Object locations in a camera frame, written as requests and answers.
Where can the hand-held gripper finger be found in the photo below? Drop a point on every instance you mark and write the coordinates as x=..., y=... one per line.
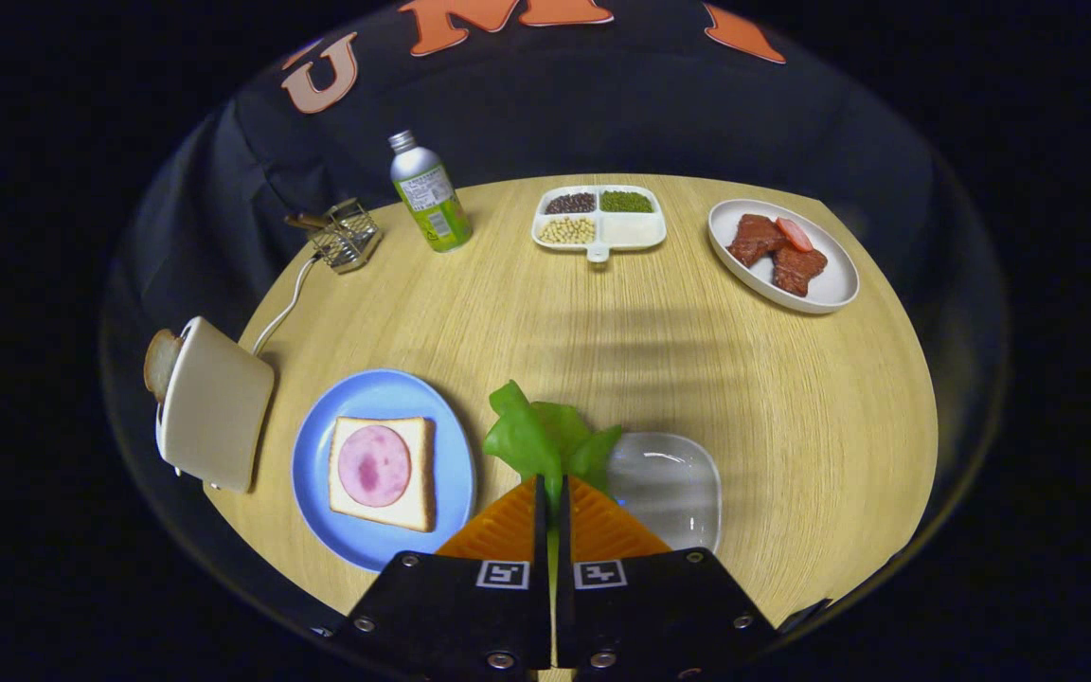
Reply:
x=541, y=530
x=564, y=540

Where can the green lettuce leaf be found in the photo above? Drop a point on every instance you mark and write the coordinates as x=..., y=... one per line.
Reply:
x=522, y=440

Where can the toasted bread slice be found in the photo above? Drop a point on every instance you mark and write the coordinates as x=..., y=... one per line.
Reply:
x=162, y=365

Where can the small white square plate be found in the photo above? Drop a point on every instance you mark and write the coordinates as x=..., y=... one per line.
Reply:
x=669, y=493

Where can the white bread slice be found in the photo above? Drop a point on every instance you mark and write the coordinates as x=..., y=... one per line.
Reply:
x=419, y=474

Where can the pink ham slice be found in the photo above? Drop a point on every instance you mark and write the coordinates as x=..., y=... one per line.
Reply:
x=375, y=464

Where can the blue plate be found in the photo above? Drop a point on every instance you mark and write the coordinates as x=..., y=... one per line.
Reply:
x=318, y=474

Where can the pile of soybeans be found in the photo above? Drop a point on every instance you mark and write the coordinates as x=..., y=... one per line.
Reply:
x=569, y=230

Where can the white divided dish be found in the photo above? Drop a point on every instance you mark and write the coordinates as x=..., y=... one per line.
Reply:
x=635, y=227

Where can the pile of dark beans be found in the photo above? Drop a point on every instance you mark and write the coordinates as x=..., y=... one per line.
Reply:
x=570, y=203

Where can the pile of green beans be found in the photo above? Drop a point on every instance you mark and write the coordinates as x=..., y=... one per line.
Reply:
x=626, y=201

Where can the silver and green bottle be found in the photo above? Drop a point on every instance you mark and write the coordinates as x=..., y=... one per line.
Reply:
x=432, y=204

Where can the white toaster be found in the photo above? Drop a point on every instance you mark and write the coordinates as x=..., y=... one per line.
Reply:
x=214, y=407

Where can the brown meat piece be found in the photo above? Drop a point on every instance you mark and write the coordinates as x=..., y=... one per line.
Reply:
x=754, y=239
x=799, y=270

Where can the white oval plate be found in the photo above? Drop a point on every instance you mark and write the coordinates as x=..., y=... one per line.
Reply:
x=830, y=284

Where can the pink sausage slice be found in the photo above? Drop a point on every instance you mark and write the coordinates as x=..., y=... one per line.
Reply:
x=794, y=234

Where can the black backdrop cloth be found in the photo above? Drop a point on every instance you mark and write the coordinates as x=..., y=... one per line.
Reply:
x=602, y=114

